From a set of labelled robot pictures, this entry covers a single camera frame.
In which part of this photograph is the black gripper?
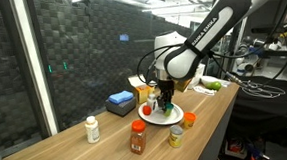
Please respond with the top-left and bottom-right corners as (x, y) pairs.
(156, 79), (177, 113)

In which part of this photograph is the teal lid small tub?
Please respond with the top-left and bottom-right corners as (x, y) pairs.
(162, 102), (175, 119)

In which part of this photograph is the white pill bottle blue label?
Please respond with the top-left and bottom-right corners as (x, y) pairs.
(146, 92), (159, 112)

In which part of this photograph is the red tomato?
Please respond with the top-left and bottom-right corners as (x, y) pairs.
(141, 104), (152, 117)

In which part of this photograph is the white paper plate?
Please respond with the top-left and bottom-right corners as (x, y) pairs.
(137, 99), (185, 127)

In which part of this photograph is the open yellow cardboard box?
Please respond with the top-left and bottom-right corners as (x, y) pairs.
(126, 74), (157, 106)

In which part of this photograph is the orange lid dough tub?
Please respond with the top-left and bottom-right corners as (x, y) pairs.
(182, 111), (198, 129)

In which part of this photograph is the small yellow tin can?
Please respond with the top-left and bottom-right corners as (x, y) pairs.
(167, 124), (185, 150)

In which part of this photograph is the white paper sheet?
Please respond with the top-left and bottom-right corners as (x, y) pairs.
(192, 85), (218, 97)

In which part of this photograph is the spice jar orange lid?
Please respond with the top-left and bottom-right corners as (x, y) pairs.
(129, 118), (148, 156)

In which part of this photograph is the grey foam block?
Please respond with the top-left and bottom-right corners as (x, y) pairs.
(104, 95), (137, 119)

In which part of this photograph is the green fruit on board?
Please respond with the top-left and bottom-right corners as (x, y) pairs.
(199, 74), (224, 93)

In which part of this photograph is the white bottle beige cap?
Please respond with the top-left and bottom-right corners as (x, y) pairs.
(83, 115), (102, 145)

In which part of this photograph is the black table cover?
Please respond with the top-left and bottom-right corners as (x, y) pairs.
(220, 73), (287, 134)

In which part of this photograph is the white lab machine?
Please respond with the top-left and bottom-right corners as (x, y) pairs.
(233, 45), (287, 83)

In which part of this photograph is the black looped wrist cable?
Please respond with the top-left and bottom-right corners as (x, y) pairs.
(135, 41), (187, 88)

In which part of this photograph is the black cable with metal connector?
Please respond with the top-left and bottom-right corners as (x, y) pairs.
(202, 0), (287, 92)

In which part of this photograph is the white coiled cord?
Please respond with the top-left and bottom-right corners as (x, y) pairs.
(236, 79), (287, 101)

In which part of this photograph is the black bar camera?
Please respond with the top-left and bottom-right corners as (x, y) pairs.
(251, 19), (287, 37)

